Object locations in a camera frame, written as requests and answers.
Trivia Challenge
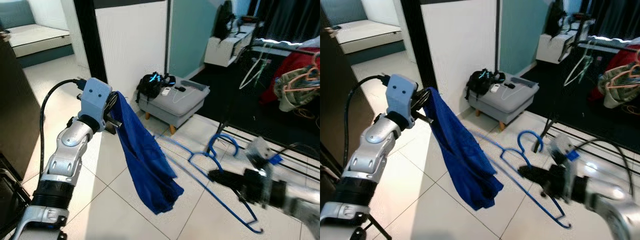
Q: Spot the blue plastic hanger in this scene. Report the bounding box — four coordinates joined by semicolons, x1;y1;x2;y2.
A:
472;129;572;230
155;132;265;235

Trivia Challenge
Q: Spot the blue mesh garment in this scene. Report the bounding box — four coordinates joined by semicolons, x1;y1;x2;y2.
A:
109;91;185;216
430;87;505;211

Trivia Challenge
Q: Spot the black metal clothes rack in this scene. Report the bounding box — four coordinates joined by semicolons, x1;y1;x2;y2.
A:
207;42;321;176
532;20;640;171

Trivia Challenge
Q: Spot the black backpack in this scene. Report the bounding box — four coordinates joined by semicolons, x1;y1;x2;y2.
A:
135;72;177;105
465;69;507;101

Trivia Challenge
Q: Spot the grey fabric ottoman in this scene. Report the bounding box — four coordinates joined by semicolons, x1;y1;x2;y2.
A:
136;80;211;136
467;72;541;132

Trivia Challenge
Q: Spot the white cushioned window bench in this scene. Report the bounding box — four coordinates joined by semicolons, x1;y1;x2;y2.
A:
330;20;407;66
0;22;73;68

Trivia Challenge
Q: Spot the dark wooden door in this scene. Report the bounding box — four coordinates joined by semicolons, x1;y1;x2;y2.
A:
0;32;41;181
320;10;353;176

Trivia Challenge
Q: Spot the grey patterned garment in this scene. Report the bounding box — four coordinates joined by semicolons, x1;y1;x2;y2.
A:
597;62;640;108
272;67;321;113

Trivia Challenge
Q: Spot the black folding chair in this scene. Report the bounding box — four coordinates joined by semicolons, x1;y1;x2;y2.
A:
0;155;31;236
350;215;393;240

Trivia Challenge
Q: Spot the white shelf unit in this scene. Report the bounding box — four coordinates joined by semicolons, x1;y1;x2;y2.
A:
204;25;256;68
536;22;583;65

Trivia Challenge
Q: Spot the dark window curtain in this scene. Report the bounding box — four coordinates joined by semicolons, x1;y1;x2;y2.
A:
582;0;640;40
255;0;321;43

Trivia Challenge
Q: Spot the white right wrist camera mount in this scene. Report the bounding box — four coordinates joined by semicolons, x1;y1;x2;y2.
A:
245;137;273;171
547;134;576;163

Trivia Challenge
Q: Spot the black door frame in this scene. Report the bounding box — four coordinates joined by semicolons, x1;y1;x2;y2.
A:
72;0;108;83
400;0;433;88

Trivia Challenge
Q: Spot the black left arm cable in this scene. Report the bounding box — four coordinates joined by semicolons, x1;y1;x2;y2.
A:
39;78;96;176
342;75;396;168

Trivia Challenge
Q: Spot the green wire hanger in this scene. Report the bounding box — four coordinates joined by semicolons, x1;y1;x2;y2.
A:
570;40;600;87
239;44;270;91

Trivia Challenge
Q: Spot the white wire hanger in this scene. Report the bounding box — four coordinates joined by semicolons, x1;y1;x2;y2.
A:
575;40;603;83
242;44;273;90

